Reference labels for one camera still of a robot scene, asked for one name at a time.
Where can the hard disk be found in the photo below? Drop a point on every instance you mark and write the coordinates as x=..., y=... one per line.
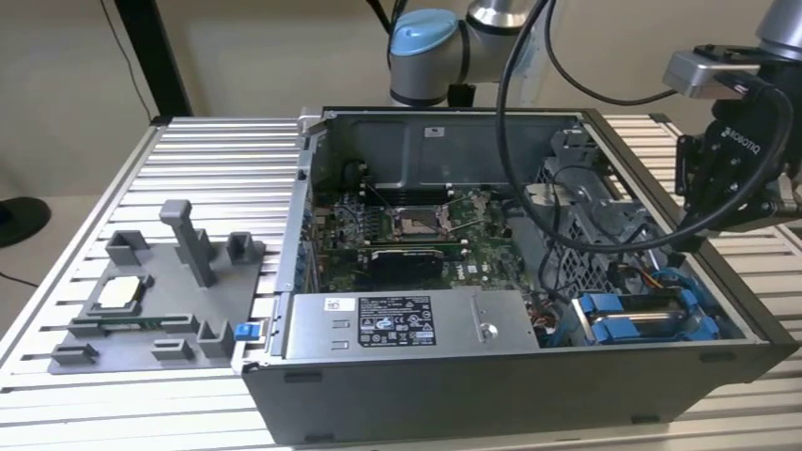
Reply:
x=645, y=301

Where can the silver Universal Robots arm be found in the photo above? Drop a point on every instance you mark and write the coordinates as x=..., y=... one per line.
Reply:
x=426, y=70

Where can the empty blue disk carrier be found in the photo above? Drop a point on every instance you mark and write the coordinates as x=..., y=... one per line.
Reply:
x=610, y=331

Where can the metal disk bay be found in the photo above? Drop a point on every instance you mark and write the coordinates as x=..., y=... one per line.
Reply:
x=580, y=331

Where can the black RAM slot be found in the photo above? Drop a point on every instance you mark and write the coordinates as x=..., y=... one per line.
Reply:
x=414, y=239
x=414, y=244
x=407, y=190

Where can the perforated metal drive cage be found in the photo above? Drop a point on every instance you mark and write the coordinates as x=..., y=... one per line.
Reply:
x=582, y=197

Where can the green motherboard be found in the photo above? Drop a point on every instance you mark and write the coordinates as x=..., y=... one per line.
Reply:
x=496, y=263

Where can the CPU socket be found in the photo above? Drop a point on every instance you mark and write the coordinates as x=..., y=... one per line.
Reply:
x=417, y=223

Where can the black graphics card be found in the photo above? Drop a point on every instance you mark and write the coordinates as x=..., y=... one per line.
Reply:
x=407, y=262

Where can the thin metal locking lever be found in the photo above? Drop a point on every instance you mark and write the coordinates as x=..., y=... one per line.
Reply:
x=379, y=196

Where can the dark grey PC case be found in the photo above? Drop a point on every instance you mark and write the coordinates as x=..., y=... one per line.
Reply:
x=470, y=404

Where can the silver power supply unit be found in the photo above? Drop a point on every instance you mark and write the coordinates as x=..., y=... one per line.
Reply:
x=314, y=324

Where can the blue plastic latch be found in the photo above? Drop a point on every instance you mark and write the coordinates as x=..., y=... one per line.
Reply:
x=246, y=331

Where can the grey parts rack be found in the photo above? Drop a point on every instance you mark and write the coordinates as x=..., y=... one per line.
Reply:
x=157, y=305

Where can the silver CPU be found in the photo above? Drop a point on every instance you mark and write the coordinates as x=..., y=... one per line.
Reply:
x=119, y=291

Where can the black round stand base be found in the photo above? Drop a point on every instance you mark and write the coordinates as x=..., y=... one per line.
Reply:
x=22, y=221

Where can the black upright frame post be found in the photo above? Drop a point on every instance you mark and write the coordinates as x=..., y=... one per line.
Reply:
x=159, y=56

